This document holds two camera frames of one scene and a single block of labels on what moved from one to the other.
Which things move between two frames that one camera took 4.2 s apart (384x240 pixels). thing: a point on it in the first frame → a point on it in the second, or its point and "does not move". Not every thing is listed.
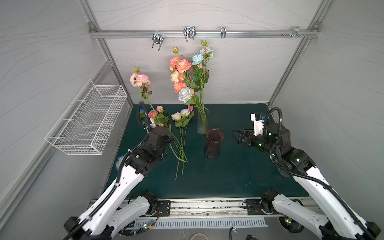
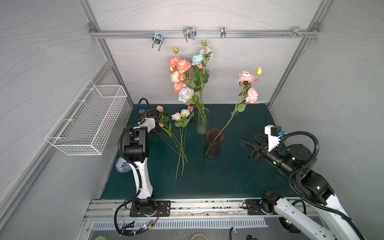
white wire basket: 84,127 does not move
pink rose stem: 177,63 does not move
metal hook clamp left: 157,38 does not move
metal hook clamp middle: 189,32 does not move
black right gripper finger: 244,132 → 254,135
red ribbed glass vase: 212,147 does not move
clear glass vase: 201,128 does not move
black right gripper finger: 237,137 → 248,148
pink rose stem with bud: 143,81 → 248,94
